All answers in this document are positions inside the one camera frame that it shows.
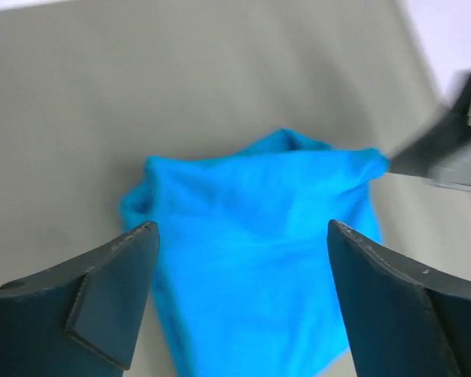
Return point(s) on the blue t shirt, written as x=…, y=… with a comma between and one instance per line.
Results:
x=242, y=283

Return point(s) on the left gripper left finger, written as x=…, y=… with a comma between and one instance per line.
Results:
x=81, y=317

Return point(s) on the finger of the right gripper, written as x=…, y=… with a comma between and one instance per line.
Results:
x=442, y=155

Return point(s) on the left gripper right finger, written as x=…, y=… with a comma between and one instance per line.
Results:
x=402, y=317

